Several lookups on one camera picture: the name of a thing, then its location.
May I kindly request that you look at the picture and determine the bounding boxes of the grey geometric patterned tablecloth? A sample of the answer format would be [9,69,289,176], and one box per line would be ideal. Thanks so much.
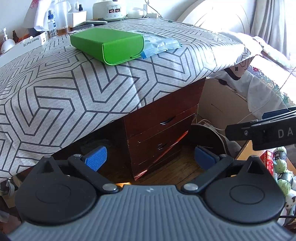
[0,18,264,183]

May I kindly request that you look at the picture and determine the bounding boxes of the red small box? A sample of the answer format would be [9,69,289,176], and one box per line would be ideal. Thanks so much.
[260,150,275,175]

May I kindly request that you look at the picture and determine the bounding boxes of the white square box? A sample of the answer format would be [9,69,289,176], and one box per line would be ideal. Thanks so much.
[69,11,87,29]

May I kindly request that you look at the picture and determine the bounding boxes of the white flat tablet box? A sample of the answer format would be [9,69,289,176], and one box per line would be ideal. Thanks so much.
[0,31,49,67]

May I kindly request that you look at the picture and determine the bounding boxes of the white appliance with digital display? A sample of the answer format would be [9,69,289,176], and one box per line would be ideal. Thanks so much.
[92,0,127,22]

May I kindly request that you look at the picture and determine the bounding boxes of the red-brown wooden drawer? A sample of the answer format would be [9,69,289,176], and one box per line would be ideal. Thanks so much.
[124,105,200,161]
[128,131,193,175]

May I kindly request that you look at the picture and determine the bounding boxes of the green rectangular box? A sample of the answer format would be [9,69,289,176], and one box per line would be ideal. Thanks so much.
[70,28,145,66]

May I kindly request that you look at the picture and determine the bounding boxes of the red-brown wooden nightstand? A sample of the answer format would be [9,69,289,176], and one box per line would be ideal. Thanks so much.
[124,79,206,179]

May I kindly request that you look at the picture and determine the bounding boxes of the clear spray bottle blue cap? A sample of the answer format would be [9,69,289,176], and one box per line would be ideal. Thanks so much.
[47,10,58,38]

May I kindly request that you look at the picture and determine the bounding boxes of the white cable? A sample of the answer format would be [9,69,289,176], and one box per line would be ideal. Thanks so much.
[196,118,228,133]

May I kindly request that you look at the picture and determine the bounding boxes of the white plush toy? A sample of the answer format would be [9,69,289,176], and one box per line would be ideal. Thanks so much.
[284,192,296,210]

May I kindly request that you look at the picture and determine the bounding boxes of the large clear plastic bottle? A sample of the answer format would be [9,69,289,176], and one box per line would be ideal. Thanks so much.
[54,0,71,30]

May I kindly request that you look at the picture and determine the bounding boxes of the grey curtain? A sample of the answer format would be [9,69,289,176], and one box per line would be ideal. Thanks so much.
[251,0,296,68]

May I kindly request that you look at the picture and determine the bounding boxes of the light blue plastic packet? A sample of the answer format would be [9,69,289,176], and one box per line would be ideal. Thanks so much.
[125,29,181,59]

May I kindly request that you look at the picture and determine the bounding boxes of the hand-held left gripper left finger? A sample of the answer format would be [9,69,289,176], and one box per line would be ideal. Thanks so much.
[37,146,120,194]

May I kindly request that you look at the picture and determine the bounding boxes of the brown cardboard box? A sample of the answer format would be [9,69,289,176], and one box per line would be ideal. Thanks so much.
[199,77,255,149]

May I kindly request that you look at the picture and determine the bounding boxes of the white pump bottle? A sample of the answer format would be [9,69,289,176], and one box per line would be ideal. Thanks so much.
[0,28,16,54]

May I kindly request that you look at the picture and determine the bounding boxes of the black round disc white rim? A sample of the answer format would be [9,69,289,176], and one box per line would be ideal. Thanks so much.
[191,124,223,158]

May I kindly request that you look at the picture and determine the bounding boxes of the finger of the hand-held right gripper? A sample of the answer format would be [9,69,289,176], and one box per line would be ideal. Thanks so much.
[225,120,255,142]

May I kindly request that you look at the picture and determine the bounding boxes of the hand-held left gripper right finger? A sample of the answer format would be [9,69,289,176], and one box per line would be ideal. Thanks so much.
[181,146,271,194]

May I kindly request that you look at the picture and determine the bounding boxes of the green yarn skeins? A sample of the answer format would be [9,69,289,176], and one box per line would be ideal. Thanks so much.
[273,148,296,195]

